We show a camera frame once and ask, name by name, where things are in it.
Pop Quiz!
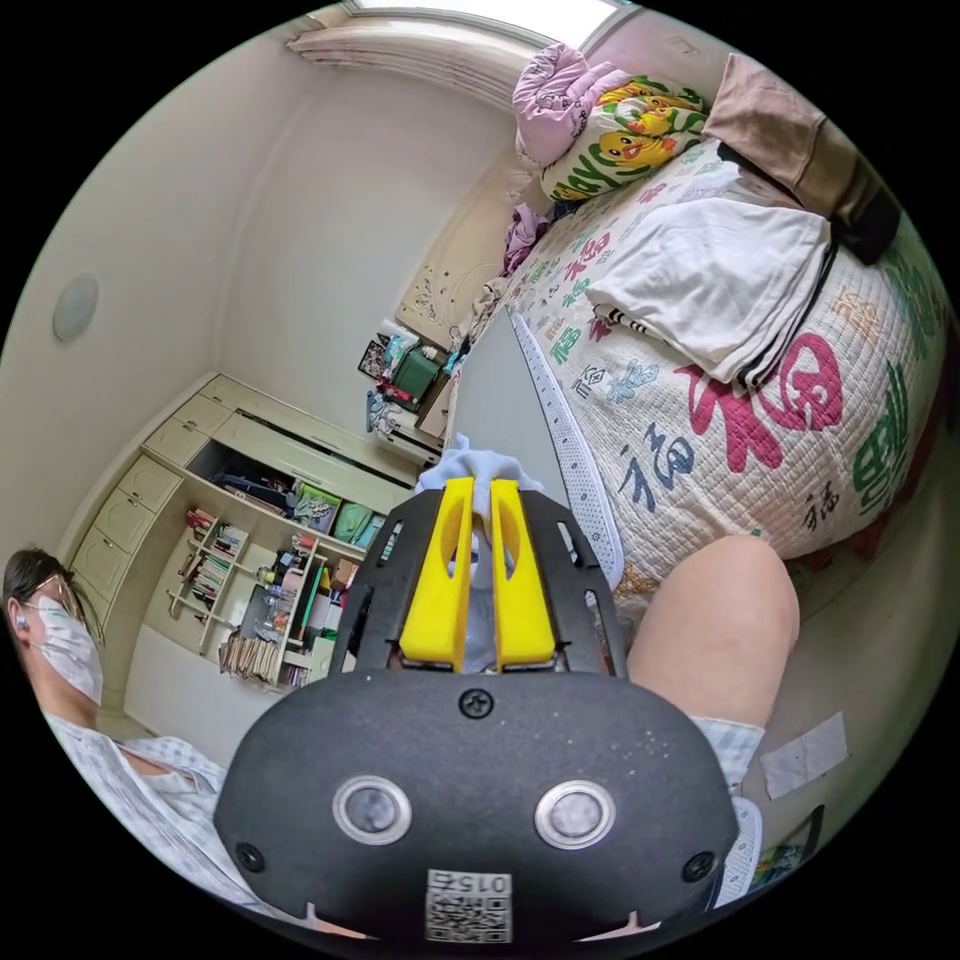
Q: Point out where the pale pleated curtain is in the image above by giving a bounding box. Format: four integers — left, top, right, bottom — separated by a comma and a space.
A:
286, 8, 560, 103

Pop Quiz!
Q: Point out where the bed with printed quilt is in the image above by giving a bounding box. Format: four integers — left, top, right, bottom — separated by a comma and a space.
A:
395, 112, 955, 624

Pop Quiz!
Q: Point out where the rolled pink blanket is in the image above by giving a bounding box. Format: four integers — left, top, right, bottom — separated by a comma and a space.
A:
512, 42, 621, 170

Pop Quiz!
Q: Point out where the pile of clothes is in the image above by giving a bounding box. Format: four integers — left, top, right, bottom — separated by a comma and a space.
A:
584, 52, 905, 397

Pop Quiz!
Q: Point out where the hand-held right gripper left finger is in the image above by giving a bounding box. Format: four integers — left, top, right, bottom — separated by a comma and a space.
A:
399, 477, 477, 670

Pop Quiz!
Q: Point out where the purple cloth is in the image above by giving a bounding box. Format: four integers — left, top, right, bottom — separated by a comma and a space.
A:
500, 203, 558, 275

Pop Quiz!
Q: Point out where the pillow with yellow duck print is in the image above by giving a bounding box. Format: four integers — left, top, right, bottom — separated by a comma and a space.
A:
541, 77, 710, 205

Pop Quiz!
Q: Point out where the round ceiling lamp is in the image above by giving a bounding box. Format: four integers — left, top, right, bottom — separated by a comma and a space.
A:
50, 271, 101, 346

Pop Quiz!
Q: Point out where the cream cupboard with open shelves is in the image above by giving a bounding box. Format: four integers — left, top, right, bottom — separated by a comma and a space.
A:
65, 372, 410, 695

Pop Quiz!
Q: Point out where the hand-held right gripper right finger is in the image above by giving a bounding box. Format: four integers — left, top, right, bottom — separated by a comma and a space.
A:
488, 479, 558, 671

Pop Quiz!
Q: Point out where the person's body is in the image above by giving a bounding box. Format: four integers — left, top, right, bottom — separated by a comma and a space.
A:
0, 536, 801, 940

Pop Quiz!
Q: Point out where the light blue lettered long sleeve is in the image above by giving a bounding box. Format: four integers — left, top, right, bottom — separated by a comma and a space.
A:
414, 433, 545, 674

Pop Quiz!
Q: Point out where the cluttered bedside table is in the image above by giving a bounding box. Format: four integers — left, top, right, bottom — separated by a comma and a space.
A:
358, 318, 472, 459

